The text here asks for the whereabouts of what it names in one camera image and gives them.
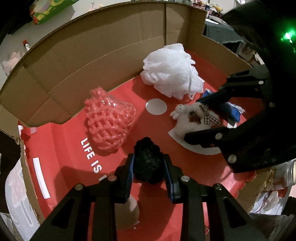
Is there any table with dark cloth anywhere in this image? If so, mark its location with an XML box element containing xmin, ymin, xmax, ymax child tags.
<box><xmin>205</xmin><ymin>19</ymin><xmax>243</xmax><ymax>47</ymax></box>

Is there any row of cosmetic bottles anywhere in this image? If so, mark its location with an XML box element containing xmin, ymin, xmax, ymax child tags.
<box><xmin>180</xmin><ymin>0</ymin><xmax>232</xmax><ymax>16</ymax></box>

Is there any cardboard box red inside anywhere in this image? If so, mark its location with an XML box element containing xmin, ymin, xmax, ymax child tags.
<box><xmin>0</xmin><ymin>1</ymin><xmax>272</xmax><ymax>241</ymax></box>

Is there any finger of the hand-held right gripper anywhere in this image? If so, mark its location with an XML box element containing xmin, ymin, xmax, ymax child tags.
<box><xmin>184</xmin><ymin>123</ymin><xmax>275</xmax><ymax>173</ymax></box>
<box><xmin>196</xmin><ymin>67</ymin><xmax>271</xmax><ymax>109</ymax></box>

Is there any pink plush toy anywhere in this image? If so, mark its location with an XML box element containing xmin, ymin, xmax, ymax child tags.
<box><xmin>0</xmin><ymin>52</ymin><xmax>23</xmax><ymax>77</ymax></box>

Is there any white mesh bath pouf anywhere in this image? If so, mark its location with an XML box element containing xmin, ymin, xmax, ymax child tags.
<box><xmin>140</xmin><ymin>44</ymin><xmax>205</xmax><ymax>100</ymax></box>

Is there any pink foam net sleeve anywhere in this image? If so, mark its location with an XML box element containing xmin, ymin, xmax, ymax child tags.
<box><xmin>84</xmin><ymin>87</ymin><xmax>137</xmax><ymax>152</ymax></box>

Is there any white plush toy checked bow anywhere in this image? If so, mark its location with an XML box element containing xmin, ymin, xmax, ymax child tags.
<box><xmin>170</xmin><ymin>102</ymin><xmax>223</xmax><ymax>143</ymax></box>

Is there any black knitted ball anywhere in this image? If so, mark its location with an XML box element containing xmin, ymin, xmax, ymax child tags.
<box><xmin>133</xmin><ymin>137</ymin><xmax>164</xmax><ymax>184</ymax></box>

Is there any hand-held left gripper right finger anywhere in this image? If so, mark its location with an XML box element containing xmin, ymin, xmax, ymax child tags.
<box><xmin>163</xmin><ymin>153</ymin><xmax>269</xmax><ymax>241</ymax></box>

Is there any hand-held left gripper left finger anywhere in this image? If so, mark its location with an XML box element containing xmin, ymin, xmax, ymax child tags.
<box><xmin>29</xmin><ymin>153</ymin><xmax>136</xmax><ymax>241</ymax></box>

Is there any small clear plastic jar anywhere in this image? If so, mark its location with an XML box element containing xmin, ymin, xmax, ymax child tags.
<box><xmin>269</xmin><ymin>160</ymin><xmax>296</xmax><ymax>193</ymax></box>

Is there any blue cloth pouch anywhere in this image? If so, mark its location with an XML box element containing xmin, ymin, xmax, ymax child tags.
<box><xmin>202</xmin><ymin>89</ymin><xmax>245</xmax><ymax>122</ymax></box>

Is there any green snack bag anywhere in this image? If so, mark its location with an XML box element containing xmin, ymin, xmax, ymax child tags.
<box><xmin>30</xmin><ymin>0</ymin><xmax>79</xmax><ymax>25</ymax></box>

